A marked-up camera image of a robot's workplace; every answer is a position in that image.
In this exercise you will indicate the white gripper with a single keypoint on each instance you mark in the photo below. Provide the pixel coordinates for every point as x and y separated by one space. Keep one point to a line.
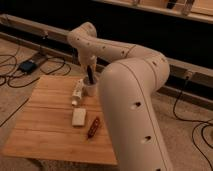
87 59

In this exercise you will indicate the black marker pen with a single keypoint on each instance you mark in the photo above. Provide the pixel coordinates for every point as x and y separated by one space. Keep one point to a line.
90 75

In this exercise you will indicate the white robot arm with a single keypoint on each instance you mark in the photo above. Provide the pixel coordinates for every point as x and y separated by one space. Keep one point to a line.
125 87

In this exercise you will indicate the white ceramic cup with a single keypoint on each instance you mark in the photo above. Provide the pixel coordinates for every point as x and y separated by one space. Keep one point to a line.
90 87

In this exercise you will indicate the white rectangular eraser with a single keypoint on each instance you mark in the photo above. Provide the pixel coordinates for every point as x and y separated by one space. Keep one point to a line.
79 117

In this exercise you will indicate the long wooden floor beam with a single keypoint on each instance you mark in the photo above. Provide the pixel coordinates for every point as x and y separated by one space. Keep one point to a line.
185 50

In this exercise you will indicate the blue black power adapter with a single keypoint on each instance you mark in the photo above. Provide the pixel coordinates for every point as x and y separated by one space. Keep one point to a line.
27 67

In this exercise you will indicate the red brown pocket knife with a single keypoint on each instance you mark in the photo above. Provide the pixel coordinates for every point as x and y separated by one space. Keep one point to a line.
93 128

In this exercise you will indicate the wooden table board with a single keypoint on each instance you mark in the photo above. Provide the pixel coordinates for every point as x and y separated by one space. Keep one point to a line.
44 129

